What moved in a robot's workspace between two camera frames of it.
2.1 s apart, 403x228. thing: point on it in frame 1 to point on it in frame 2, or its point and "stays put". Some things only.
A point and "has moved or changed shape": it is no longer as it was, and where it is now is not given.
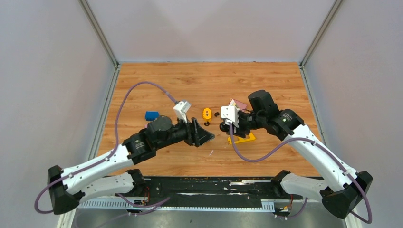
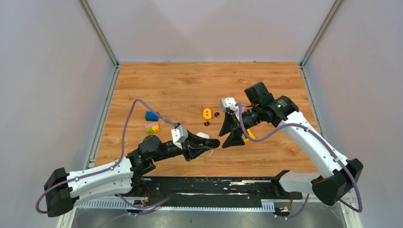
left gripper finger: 199,135 to 191,151
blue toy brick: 151,116 stays put
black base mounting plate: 209,188 stays put
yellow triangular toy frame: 251,137 stays put
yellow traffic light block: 209,113 stays put
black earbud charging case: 224,127 has moved or changed shape
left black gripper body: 187,133 to 177,151
